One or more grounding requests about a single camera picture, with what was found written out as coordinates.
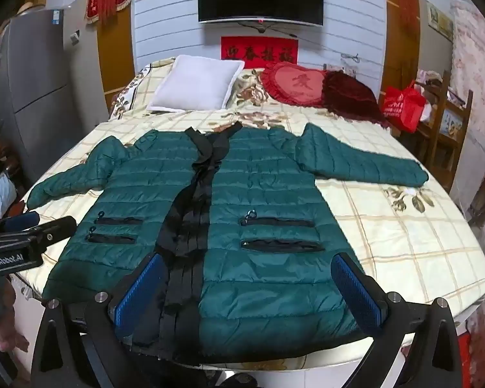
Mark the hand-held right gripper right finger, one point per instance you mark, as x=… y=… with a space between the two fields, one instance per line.
x=357 y=295

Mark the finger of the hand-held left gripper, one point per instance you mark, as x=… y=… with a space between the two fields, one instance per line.
x=24 y=220
x=56 y=228

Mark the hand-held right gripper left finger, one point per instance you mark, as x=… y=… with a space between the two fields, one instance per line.
x=139 y=293

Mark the green puffer jacket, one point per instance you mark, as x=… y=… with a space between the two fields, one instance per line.
x=266 y=194

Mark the person's left hand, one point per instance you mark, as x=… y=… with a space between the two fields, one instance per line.
x=12 y=339

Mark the white plastic bag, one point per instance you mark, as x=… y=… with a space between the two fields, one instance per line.
x=0 y=194

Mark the floral checked bed sheet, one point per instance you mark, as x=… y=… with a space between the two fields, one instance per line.
x=408 y=242

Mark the grey refrigerator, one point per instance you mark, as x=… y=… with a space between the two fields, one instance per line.
x=44 y=89

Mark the wooden chair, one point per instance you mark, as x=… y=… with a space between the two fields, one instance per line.
x=456 y=129

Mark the red plastic bag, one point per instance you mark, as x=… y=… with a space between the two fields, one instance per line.
x=402 y=107

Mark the dark red fringed cushion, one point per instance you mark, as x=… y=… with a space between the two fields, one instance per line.
x=351 y=97

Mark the white pillow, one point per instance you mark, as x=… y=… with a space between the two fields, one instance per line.
x=194 y=85

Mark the red heart-shaped cushion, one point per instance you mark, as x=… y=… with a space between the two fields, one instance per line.
x=295 y=83

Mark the floral curtain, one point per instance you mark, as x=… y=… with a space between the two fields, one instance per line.
x=477 y=56

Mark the red wall banner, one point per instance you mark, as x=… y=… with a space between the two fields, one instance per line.
x=258 y=52

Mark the framed wall picture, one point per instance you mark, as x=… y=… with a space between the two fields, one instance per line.
x=440 y=20

